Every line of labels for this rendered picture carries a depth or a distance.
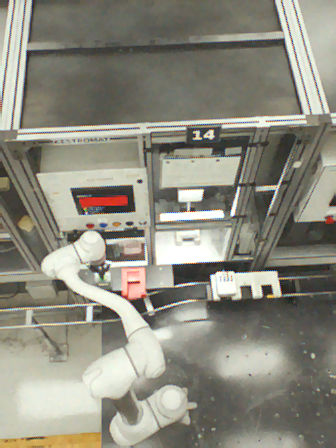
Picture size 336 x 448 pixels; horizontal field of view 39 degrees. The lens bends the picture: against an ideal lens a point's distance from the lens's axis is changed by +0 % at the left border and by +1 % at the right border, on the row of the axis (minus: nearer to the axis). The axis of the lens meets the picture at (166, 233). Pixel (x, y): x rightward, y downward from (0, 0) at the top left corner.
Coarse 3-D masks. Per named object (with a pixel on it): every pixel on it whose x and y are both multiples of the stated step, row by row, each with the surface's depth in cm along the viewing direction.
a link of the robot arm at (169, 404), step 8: (160, 392) 227; (168, 392) 225; (176, 392) 226; (152, 400) 229; (160, 400) 224; (168, 400) 224; (176, 400) 224; (184, 400) 227; (152, 408) 226; (160, 408) 223; (168, 408) 222; (176, 408) 223; (184, 408) 227; (160, 416) 225; (168, 416) 223; (176, 416) 225; (160, 424) 226; (168, 424) 230
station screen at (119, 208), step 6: (78, 198) 190; (84, 198) 190; (90, 198) 190; (126, 198) 192; (120, 204) 197; (126, 204) 197; (84, 210) 199; (90, 210) 199; (96, 210) 199; (102, 210) 200; (108, 210) 200; (114, 210) 200; (120, 210) 201; (126, 210) 201
